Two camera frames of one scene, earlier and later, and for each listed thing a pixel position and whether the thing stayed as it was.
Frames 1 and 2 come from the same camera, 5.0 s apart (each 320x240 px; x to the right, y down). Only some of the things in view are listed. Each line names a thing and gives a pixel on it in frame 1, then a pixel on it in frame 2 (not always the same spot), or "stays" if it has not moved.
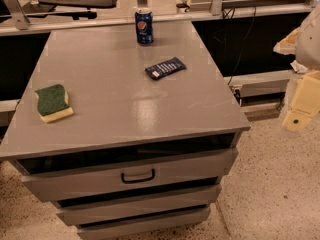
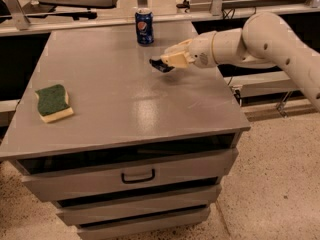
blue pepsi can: x=144 y=26 stays
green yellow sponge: x=53 y=103 stays
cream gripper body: x=309 y=45 -> x=201 y=50
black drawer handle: x=137 y=180 stays
